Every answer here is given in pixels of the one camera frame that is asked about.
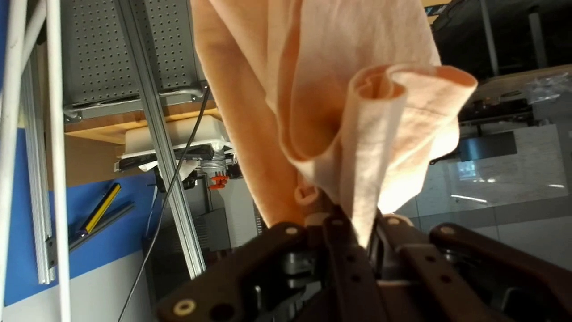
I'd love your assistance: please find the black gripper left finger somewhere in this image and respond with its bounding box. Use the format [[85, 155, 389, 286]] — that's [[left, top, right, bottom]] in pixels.
[[323, 207, 385, 322]]

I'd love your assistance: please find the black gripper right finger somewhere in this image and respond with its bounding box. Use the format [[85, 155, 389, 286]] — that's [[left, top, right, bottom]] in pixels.
[[373, 216, 494, 322]]

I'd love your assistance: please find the pale peach cloth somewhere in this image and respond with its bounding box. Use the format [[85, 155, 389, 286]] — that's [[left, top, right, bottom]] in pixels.
[[189, 0, 477, 243]]

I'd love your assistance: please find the aluminium tripod pole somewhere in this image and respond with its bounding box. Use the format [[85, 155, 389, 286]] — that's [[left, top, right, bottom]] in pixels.
[[114, 0, 205, 277]]

